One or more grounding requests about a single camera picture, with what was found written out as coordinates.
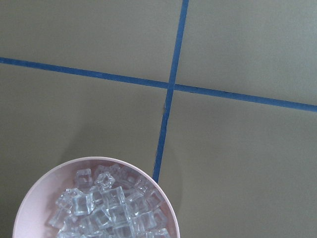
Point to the pile of ice cubes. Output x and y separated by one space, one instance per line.
110 202

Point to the pink bowl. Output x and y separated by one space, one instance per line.
38 204

